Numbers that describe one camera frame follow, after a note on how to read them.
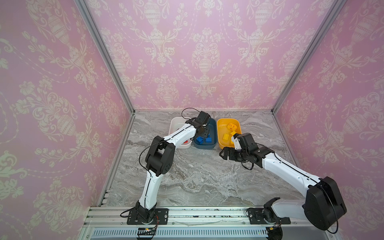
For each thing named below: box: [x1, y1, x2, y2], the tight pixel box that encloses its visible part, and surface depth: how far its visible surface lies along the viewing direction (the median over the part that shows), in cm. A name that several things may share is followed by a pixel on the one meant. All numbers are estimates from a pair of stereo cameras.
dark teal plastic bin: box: [193, 117, 218, 150], surface depth 102 cm
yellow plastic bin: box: [217, 118, 242, 149], surface depth 108 cm
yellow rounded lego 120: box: [227, 122, 237, 131], surface depth 109 cm
